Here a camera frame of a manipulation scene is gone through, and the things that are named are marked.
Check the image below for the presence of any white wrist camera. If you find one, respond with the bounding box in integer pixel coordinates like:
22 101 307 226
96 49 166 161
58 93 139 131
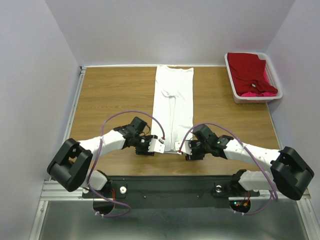
174 140 192 155
147 138 165 154

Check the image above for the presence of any pink t shirt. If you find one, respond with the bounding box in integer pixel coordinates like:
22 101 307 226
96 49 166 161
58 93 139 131
241 70 277 97

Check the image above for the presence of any white plastic basket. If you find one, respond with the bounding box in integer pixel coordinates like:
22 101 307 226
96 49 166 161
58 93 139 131
224 52 283 104

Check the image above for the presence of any aluminium right rail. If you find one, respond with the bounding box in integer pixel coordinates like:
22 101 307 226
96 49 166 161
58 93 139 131
265 103 283 149

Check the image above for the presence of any aluminium front rail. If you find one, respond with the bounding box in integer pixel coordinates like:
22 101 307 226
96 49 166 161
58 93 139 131
40 180 311 201

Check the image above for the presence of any aluminium rail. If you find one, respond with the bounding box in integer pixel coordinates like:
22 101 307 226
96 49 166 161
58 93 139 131
265 103 283 149
40 180 311 201
58 66 87 147

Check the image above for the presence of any red t shirt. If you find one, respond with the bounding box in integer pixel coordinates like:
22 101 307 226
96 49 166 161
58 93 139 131
227 52 278 97

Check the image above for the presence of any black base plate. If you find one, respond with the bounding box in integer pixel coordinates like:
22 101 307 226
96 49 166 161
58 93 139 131
82 175 261 210

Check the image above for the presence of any white t shirt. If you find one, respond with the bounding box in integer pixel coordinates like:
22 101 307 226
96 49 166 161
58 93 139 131
152 65 194 153

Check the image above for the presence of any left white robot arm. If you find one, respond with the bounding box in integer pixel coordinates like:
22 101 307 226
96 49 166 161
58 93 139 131
47 116 165 197

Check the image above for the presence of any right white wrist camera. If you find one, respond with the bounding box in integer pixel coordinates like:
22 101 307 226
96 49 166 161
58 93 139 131
174 140 192 155

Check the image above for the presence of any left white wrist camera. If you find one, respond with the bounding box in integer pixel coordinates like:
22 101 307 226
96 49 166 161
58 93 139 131
147 138 165 154

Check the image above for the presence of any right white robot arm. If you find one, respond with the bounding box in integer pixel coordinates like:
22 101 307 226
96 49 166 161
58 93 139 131
187 122 315 201

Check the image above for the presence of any aluminium left rail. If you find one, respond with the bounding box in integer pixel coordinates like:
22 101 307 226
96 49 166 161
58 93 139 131
58 66 87 147

